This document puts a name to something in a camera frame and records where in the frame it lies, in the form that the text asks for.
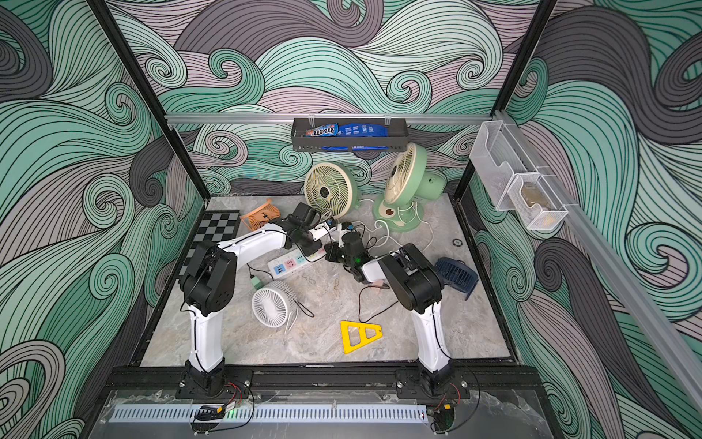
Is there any small orange desk fan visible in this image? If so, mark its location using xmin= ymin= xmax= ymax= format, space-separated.
xmin=241 ymin=199 xmax=281 ymax=232

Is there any green usb charger adapter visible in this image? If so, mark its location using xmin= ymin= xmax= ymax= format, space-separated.
xmin=250 ymin=276 xmax=264 ymax=290

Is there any black white chessboard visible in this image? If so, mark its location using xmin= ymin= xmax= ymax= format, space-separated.
xmin=177 ymin=210 xmax=241 ymax=278

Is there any black wall shelf basket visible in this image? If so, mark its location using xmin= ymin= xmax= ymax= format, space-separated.
xmin=291 ymin=119 xmax=409 ymax=152

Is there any aluminium wall rail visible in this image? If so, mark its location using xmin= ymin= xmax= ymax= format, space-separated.
xmin=165 ymin=112 xmax=491 ymax=125

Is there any black usb cable blue fan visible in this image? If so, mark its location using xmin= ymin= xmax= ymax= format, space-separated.
xmin=356 ymin=285 xmax=398 ymax=324

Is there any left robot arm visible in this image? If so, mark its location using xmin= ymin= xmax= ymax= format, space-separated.
xmin=180 ymin=202 xmax=322 ymax=396

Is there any blue candy bag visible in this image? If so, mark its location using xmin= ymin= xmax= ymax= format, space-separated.
xmin=305 ymin=124 xmax=388 ymax=151

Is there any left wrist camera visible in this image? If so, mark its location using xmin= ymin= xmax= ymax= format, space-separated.
xmin=310 ymin=219 xmax=337 ymax=241

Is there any white multicolour power strip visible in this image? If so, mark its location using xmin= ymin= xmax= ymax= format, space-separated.
xmin=268 ymin=249 xmax=325 ymax=280

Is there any clear plastic wall bin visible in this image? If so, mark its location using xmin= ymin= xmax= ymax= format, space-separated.
xmin=470 ymin=120 xmax=537 ymax=211

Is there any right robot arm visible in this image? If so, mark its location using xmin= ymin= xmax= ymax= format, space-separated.
xmin=324 ymin=230 xmax=453 ymax=393

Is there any small white desk fan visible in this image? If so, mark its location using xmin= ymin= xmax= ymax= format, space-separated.
xmin=252 ymin=281 xmax=298 ymax=331

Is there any dark blue small fan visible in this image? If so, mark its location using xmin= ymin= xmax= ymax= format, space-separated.
xmin=434 ymin=257 xmax=479 ymax=301

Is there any white cable pedestal fan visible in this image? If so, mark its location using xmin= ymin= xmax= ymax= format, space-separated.
xmin=352 ymin=199 xmax=436 ymax=251

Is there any small clear plastic bin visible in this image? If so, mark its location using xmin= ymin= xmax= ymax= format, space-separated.
xmin=506 ymin=173 xmax=567 ymax=232

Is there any large green pedestal fan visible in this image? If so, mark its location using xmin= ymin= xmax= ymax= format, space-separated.
xmin=380 ymin=143 xmax=447 ymax=207

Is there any yellow triangular plastic frame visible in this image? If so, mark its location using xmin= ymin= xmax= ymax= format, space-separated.
xmin=340 ymin=321 xmax=383 ymax=355

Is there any cream green round fan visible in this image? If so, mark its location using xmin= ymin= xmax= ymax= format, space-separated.
xmin=303 ymin=162 xmax=360 ymax=220

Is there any white perforated cable duct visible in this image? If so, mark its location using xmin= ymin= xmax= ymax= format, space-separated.
xmin=107 ymin=404 xmax=428 ymax=424

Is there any black cable white fan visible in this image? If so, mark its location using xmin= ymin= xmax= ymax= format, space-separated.
xmin=247 ymin=264 xmax=316 ymax=318

